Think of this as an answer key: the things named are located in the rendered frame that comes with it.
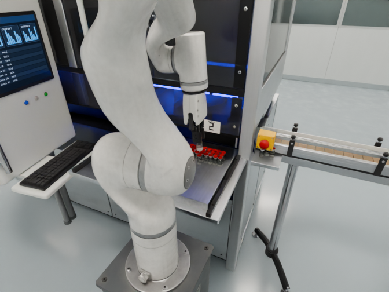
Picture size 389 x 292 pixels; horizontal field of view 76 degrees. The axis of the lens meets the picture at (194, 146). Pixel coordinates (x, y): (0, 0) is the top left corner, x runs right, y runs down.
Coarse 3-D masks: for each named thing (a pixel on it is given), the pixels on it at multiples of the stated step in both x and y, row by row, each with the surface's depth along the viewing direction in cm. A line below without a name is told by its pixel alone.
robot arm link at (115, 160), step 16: (96, 144) 54; (112, 144) 52; (128, 144) 51; (96, 160) 52; (112, 160) 51; (128, 160) 50; (96, 176) 54; (112, 176) 52; (128, 176) 50; (112, 192) 55; (128, 192) 57; (144, 192) 60; (128, 208) 56; (144, 208) 58; (160, 208) 59; (144, 224) 57; (160, 224) 58
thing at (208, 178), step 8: (232, 160) 111; (200, 168) 111; (208, 168) 111; (216, 168) 111; (224, 168) 111; (200, 176) 106; (208, 176) 106; (216, 176) 106; (224, 176) 102; (192, 184) 102; (200, 184) 102; (208, 184) 102; (216, 184) 102; (184, 192) 97; (192, 192) 97; (200, 192) 97; (208, 192) 97; (176, 200) 94; (184, 200) 92; (192, 200) 90; (200, 200) 94; (208, 200) 89; (200, 208) 90
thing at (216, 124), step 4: (204, 120) 115; (208, 120) 115; (204, 124) 116; (208, 124) 116; (216, 124) 114; (220, 124) 113; (204, 128) 118; (208, 128) 117; (212, 128) 116; (216, 128) 115; (212, 132) 117; (216, 132) 116
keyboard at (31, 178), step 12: (72, 144) 139; (84, 144) 139; (60, 156) 128; (72, 156) 128; (84, 156) 131; (48, 168) 120; (60, 168) 120; (24, 180) 112; (36, 180) 112; (48, 180) 112
